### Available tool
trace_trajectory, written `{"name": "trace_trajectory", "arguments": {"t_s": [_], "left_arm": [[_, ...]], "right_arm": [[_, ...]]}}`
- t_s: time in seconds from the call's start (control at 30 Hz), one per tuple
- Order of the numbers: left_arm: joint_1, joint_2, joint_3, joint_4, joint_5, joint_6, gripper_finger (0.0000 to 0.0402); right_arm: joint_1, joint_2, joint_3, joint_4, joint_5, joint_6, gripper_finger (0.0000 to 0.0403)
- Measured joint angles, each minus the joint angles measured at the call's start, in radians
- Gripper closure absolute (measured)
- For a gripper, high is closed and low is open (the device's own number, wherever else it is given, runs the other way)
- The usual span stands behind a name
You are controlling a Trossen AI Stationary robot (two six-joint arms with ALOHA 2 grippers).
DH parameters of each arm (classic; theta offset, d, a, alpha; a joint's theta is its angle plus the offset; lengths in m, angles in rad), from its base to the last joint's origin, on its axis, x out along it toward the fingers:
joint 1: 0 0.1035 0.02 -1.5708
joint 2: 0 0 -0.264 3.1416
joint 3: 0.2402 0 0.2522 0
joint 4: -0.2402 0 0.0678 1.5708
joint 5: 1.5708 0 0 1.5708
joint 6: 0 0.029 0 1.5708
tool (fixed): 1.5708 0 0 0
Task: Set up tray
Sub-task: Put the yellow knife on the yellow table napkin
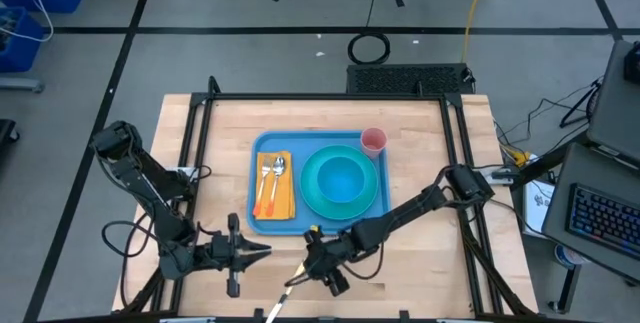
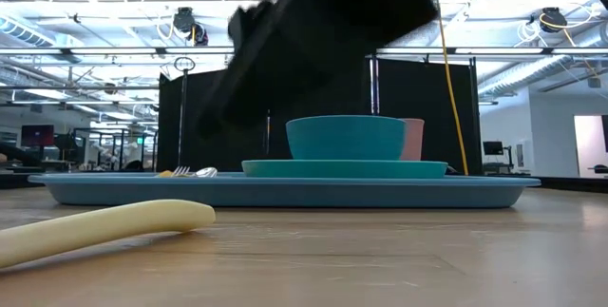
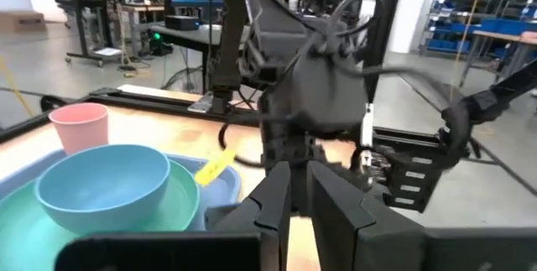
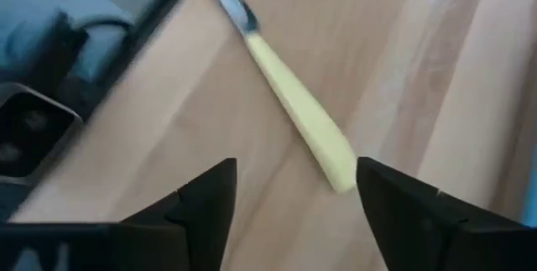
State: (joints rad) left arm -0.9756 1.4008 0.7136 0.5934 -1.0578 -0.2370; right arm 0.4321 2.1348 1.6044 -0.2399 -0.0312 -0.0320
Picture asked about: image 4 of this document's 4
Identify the cream-handled table knife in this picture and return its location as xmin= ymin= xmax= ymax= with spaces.
xmin=199 ymin=0 xmax=358 ymax=195

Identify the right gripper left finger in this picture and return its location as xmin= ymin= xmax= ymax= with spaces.
xmin=0 ymin=157 xmax=238 ymax=271

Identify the black silver-rimmed device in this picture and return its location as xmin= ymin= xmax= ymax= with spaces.
xmin=0 ymin=81 xmax=84 ymax=188

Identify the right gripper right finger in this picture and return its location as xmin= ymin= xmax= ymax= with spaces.
xmin=356 ymin=157 xmax=537 ymax=271

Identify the black aluminium table frame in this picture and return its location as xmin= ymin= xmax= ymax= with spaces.
xmin=54 ymin=0 xmax=202 ymax=121

